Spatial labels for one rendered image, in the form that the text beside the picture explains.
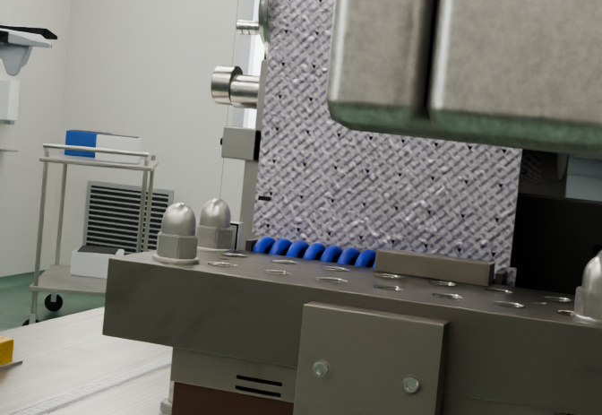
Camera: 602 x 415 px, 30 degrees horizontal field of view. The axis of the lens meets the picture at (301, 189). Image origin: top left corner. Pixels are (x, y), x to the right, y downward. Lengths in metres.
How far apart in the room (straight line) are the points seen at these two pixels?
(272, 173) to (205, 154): 6.10
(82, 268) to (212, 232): 5.11
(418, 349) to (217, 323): 0.16
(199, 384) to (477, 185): 0.30
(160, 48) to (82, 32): 0.58
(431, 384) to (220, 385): 0.17
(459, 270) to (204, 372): 0.22
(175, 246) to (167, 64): 6.41
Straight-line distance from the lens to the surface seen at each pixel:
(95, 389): 1.00
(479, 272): 0.91
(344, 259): 0.96
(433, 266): 0.92
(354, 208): 1.00
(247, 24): 1.08
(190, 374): 0.86
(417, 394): 0.77
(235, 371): 0.84
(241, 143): 1.11
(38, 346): 1.16
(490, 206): 0.97
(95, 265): 6.03
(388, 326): 0.77
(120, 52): 7.42
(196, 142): 7.15
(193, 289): 0.84
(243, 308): 0.82
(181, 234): 0.86
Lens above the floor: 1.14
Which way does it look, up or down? 3 degrees down
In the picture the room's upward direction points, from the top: 5 degrees clockwise
